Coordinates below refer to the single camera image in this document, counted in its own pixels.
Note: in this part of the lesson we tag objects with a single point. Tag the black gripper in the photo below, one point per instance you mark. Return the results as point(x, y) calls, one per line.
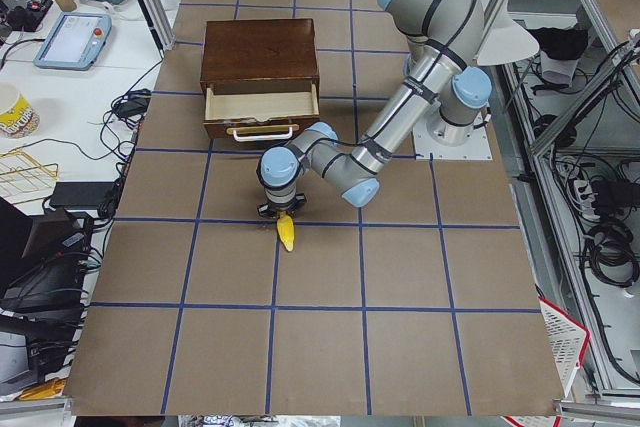
point(280, 209)

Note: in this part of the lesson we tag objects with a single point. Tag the yellow corn cob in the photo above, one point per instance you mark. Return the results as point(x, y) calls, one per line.
point(286, 230)

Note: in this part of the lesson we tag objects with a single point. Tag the white drawer handle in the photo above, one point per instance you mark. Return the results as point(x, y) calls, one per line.
point(240, 135)

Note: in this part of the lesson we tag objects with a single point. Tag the light wooden drawer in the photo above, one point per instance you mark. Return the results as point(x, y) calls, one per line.
point(266, 112)

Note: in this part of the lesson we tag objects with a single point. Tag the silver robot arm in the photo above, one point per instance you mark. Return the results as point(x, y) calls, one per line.
point(452, 30)

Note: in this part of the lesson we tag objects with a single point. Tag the dark wooden drawer cabinet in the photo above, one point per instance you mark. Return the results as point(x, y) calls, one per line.
point(259, 56)

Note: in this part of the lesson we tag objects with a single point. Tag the blue teach pendant near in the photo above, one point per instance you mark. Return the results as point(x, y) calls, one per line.
point(74, 42)

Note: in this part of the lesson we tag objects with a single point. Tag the yellow popcorn bucket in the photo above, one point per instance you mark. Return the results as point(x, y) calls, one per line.
point(18, 117)

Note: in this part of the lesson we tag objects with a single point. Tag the white plastic chair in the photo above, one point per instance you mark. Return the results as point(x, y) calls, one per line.
point(503, 40)

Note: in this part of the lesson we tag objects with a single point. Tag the white perforated basket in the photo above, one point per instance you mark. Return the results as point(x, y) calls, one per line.
point(569, 341)

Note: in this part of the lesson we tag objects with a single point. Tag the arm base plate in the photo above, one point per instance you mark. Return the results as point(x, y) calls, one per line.
point(449, 143)

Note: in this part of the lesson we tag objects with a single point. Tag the gold wire rack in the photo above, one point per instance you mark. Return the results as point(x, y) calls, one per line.
point(25, 179)

